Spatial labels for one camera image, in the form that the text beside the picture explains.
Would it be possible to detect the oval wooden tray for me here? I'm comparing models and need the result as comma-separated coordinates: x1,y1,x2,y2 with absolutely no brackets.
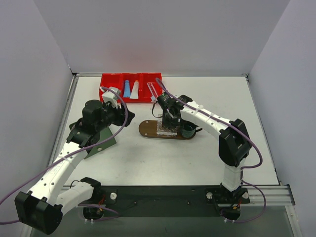
139,120,192,140

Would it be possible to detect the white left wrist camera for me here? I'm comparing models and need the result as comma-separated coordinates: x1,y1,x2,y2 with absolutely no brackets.
100,86,121,108

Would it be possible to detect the dark green enamel mug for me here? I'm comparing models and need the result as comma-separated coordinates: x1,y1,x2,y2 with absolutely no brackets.
180,123,202,139

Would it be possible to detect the red plastic divided bin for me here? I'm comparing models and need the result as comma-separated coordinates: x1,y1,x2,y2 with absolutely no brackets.
100,73,162,103

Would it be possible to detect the white toothpaste tube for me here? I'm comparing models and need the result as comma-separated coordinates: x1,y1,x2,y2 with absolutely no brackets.
130,80,139,99

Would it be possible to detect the green metal tray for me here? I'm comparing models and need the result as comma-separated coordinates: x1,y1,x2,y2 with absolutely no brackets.
68,122,117,160

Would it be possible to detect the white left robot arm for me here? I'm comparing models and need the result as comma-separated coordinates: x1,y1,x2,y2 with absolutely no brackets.
14,100,135,235

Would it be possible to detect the clear plastic bag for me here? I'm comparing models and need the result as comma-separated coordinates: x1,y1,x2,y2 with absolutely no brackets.
156,118,178,136

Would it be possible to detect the toothbrush in clear wrapper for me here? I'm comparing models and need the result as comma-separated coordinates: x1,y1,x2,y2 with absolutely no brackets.
147,82,161,102

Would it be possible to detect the blue toothpaste tube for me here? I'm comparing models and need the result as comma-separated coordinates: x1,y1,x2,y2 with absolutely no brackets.
123,80,131,98

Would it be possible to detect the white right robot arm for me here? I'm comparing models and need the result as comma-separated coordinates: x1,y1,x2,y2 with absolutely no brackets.
157,92,252,192

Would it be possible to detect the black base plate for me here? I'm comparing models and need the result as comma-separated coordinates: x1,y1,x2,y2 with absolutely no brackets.
82,185,250,220

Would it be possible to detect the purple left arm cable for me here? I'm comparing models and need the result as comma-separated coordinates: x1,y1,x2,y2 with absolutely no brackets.
0,86,129,224

